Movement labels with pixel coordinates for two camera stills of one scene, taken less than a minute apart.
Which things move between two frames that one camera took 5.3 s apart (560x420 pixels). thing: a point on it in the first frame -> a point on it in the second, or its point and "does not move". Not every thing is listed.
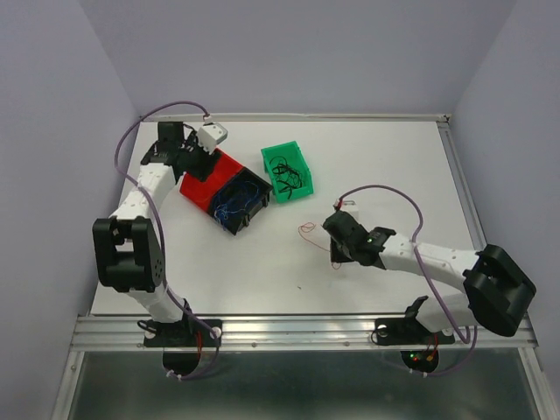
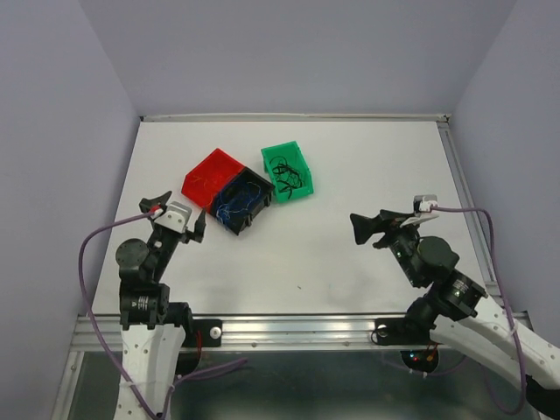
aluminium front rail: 269,332 does not move
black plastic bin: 245,193 does not move
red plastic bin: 204,194 does not move
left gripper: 206,165 -> 197,233
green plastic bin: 289,171 does not move
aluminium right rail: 452,148 does not move
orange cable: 304,231 -> 208,183
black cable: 285,178 does not move
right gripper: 336,255 -> 363,227
